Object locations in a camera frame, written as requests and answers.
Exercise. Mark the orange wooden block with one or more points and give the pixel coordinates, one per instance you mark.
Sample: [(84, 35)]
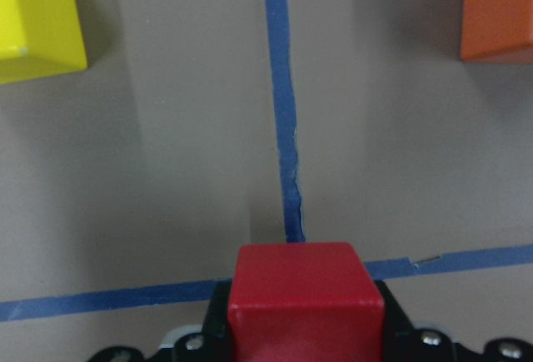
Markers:
[(497, 31)]

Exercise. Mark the red wooden block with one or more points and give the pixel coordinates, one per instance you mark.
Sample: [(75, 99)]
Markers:
[(304, 302)]

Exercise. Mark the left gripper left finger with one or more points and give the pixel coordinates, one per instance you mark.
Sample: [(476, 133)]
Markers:
[(210, 341)]

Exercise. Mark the yellow wooden block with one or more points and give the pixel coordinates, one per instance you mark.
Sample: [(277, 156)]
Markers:
[(40, 38)]

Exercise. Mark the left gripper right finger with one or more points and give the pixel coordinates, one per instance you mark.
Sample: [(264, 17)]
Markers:
[(402, 341)]

